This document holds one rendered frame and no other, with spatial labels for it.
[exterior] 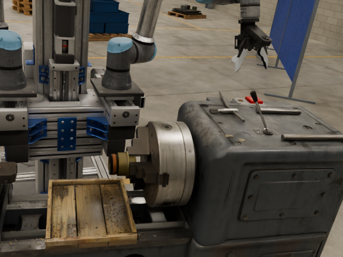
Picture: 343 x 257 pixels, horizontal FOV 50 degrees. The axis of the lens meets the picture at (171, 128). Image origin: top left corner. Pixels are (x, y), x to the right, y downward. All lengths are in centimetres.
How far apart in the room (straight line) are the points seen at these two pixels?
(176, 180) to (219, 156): 17
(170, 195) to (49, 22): 104
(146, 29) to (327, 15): 1161
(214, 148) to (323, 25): 1220
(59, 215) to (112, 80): 72
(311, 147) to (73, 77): 114
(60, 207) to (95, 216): 14
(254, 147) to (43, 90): 117
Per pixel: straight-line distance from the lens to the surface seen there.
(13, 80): 176
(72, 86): 190
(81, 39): 195
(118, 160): 132
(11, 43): 172
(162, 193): 126
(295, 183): 139
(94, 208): 146
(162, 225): 145
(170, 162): 123
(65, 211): 144
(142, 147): 136
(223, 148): 120
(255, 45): 150
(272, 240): 151
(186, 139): 127
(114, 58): 180
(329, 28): 1315
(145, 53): 188
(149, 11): 183
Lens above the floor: 177
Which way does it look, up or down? 24 degrees down
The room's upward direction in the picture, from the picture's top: 9 degrees clockwise
